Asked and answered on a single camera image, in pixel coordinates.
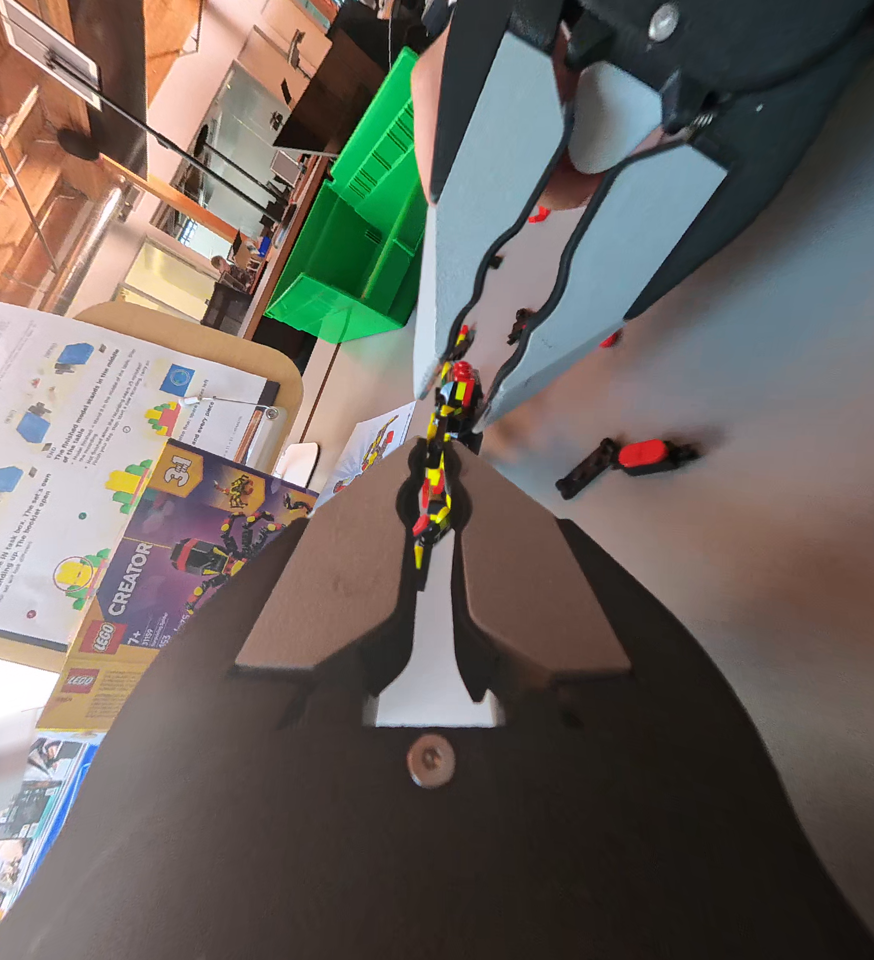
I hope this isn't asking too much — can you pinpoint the dark wooden table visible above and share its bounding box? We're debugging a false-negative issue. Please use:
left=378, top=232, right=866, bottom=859
left=272, top=30, right=402, bottom=160

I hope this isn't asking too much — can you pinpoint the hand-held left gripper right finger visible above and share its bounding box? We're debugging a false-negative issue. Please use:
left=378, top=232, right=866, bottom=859
left=448, top=446, right=633, bottom=704

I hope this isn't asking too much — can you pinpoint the white rounded object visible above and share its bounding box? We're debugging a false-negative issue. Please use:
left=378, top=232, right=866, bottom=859
left=275, top=442, right=321, bottom=481

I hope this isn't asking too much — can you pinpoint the lego instruction booklet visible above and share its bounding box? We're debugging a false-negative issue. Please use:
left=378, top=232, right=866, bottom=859
left=320, top=401, right=417, bottom=505

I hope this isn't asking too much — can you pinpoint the green plastic bin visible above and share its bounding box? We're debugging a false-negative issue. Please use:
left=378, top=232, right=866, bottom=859
left=264, top=46, right=430, bottom=345

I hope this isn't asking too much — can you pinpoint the red and black lego assembly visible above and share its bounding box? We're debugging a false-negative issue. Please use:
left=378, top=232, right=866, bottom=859
left=555, top=436, right=702, bottom=501

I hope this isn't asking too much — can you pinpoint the yellow black red lego model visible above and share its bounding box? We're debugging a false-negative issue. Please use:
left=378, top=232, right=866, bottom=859
left=410, top=324, right=483, bottom=590

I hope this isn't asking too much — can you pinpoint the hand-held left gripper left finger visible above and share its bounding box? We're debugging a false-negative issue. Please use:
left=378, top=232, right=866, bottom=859
left=234, top=437, right=430, bottom=695

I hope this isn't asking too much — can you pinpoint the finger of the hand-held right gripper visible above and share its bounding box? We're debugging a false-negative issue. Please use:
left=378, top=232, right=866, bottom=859
left=413, top=31, right=574, bottom=399
left=478, top=141, right=732, bottom=432

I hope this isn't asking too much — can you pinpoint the white printed instruction sheet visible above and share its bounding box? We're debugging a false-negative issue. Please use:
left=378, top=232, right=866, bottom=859
left=0, top=294, right=269, bottom=652

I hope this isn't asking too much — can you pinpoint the white framed sign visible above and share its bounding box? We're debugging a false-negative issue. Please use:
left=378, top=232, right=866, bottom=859
left=0, top=0, right=104, bottom=95

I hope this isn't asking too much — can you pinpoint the metal duct pipe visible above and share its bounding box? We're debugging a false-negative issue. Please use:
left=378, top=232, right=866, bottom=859
left=54, top=187, right=129, bottom=310

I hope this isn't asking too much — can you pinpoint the person's right hand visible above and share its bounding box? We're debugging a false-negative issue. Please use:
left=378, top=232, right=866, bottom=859
left=410, top=51, right=447, bottom=204

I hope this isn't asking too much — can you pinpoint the wooden clipboard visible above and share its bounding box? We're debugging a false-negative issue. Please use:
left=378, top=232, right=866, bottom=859
left=0, top=301, right=306, bottom=676

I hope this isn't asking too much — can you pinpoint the purple lego set box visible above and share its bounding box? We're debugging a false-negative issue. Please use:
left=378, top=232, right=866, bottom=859
left=35, top=438, right=319, bottom=732

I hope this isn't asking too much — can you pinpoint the printed photo sheet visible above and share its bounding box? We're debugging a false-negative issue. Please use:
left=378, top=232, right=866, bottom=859
left=0, top=731, right=100, bottom=924

